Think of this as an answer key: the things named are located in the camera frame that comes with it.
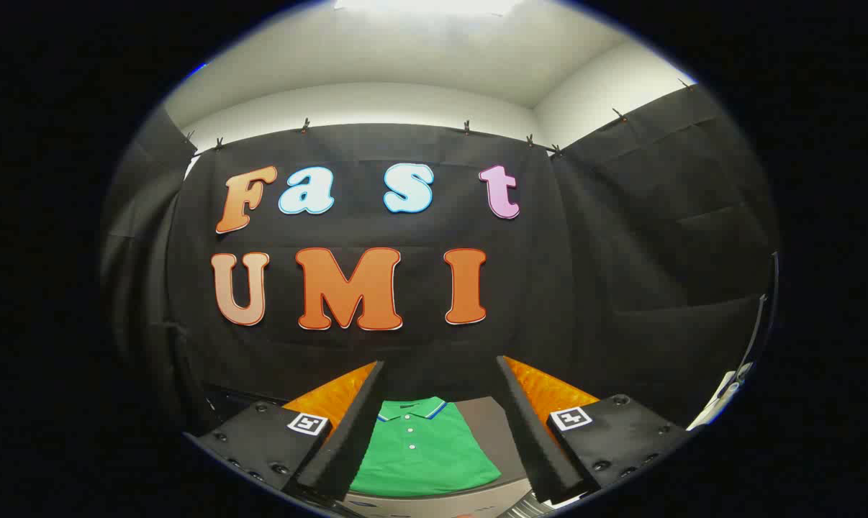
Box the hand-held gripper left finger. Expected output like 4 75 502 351
184 360 386 502

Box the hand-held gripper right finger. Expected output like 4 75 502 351
496 355 694 504

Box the green polo shirt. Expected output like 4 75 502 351
349 396 503 497

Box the black backdrop cloth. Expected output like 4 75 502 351
101 83 779 432

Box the white plastic object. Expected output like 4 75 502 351
690 362 755 431

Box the ceiling light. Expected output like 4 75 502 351
333 0 525 17

